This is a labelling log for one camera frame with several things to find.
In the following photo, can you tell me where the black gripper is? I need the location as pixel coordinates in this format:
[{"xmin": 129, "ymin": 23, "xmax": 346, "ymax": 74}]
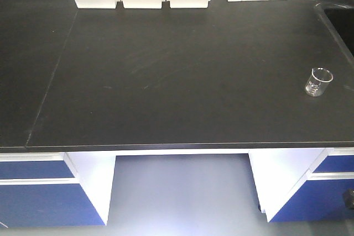
[{"xmin": 342, "ymin": 188, "xmax": 354, "ymax": 209}]

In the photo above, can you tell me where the small clear glass beaker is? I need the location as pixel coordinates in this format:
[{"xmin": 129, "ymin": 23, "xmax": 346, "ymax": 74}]
[{"xmin": 305, "ymin": 67, "xmax": 334, "ymax": 97}]

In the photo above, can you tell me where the right blue cabinet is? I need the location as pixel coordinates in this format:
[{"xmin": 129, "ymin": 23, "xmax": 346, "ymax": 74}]
[{"xmin": 265, "ymin": 149, "xmax": 354, "ymax": 223}]

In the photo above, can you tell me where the blue cabinet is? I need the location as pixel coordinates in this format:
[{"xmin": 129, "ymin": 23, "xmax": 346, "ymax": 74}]
[
  {"xmin": 1, "ymin": 152, "xmax": 115, "ymax": 228},
  {"xmin": 265, "ymin": 149, "xmax": 354, "ymax": 223}
]

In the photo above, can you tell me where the black lab sink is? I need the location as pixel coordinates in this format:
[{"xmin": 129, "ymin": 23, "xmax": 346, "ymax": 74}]
[{"xmin": 314, "ymin": 3, "xmax": 353, "ymax": 66}]

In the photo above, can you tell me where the left blue cabinet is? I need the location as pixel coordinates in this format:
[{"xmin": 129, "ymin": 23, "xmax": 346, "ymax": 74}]
[{"xmin": 1, "ymin": 152, "xmax": 115, "ymax": 228}]

